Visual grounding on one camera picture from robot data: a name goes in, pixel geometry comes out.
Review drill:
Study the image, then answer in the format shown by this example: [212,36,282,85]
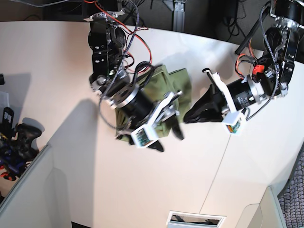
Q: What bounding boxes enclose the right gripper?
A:
[113,83,184,152]

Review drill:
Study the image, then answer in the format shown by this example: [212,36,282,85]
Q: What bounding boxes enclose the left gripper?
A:
[183,68,266,126]

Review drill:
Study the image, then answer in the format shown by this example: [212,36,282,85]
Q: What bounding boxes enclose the green t-shirt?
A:
[115,64,193,142]

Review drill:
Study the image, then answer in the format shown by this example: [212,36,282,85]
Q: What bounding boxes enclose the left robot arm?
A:
[183,0,304,135]

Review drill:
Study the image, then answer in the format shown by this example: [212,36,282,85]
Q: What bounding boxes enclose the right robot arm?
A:
[82,0,184,152]

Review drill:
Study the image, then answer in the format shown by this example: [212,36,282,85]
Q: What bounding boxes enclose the grey partition panel right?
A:
[236,186,286,228]

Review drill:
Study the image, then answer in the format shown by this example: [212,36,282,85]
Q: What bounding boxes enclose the grey partition panel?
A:
[0,145,72,228]
[236,186,286,228]

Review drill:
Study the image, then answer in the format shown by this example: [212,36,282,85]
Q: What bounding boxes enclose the black game controller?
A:
[13,123,42,162]

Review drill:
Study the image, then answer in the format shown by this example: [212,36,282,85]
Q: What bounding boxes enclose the grey partition panel left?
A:
[0,145,72,228]

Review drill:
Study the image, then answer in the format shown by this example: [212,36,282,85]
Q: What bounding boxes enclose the blue orange clamp tools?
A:
[0,140,27,181]

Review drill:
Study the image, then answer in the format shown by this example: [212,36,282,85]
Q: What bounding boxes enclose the black remote control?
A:
[2,107,14,134]

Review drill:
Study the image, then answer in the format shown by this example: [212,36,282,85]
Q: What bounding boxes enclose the white paper sheet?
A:
[0,91,10,108]

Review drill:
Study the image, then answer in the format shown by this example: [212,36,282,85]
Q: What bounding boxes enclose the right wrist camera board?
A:
[131,128,153,149]

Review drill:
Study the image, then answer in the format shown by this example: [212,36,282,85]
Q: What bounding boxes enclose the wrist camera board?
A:
[131,128,153,149]
[221,116,247,136]

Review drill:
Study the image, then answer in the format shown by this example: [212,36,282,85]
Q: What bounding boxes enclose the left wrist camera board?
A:
[221,116,247,136]

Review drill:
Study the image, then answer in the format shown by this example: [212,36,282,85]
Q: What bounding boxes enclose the white cable grommet tray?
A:
[166,210,226,228]

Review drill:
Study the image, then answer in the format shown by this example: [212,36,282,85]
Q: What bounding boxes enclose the aluminium frame post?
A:
[162,0,187,33]

